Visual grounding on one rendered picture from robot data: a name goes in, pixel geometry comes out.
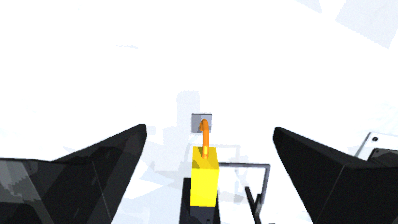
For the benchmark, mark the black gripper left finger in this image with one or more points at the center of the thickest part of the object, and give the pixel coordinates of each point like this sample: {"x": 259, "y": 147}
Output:
{"x": 83, "y": 187}

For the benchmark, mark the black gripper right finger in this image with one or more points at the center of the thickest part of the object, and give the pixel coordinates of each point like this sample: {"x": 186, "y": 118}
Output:
{"x": 335, "y": 187}

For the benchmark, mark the yellow power plug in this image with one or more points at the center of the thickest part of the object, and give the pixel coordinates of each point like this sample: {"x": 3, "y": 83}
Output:
{"x": 204, "y": 180}

